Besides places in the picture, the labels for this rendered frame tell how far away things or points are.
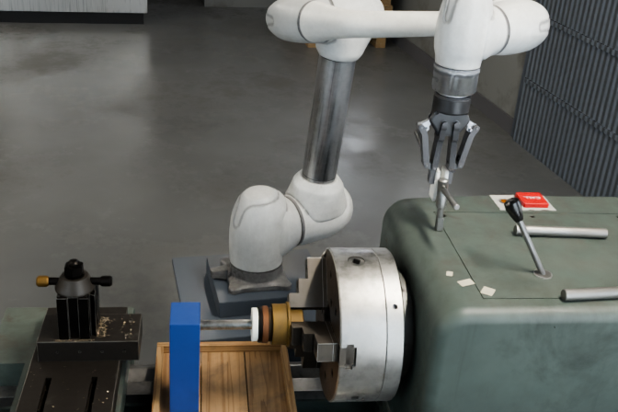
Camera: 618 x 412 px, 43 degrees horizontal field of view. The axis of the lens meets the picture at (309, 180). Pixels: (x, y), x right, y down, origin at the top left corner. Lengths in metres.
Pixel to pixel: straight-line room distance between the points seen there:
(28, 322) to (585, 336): 1.22
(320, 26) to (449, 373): 0.84
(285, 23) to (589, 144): 3.45
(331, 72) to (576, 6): 3.36
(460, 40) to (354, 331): 0.58
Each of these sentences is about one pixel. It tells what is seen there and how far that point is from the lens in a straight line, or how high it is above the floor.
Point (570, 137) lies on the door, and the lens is 5.33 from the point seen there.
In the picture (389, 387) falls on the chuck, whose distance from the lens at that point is 1.60.
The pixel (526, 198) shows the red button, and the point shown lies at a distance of 1.90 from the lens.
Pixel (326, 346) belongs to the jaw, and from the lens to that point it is 1.54.
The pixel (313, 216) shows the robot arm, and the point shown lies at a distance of 2.26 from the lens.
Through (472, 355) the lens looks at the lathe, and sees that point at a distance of 1.51.
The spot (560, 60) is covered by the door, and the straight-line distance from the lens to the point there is 5.43.
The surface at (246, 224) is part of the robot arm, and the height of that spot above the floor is 1.00.
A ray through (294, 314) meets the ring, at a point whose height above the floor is 1.11.
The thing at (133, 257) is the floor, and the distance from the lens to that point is 4.01.
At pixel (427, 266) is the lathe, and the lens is 1.59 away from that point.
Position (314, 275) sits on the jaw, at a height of 1.17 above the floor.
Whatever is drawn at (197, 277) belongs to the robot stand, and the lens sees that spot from 2.42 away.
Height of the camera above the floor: 2.04
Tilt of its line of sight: 25 degrees down
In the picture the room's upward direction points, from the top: 5 degrees clockwise
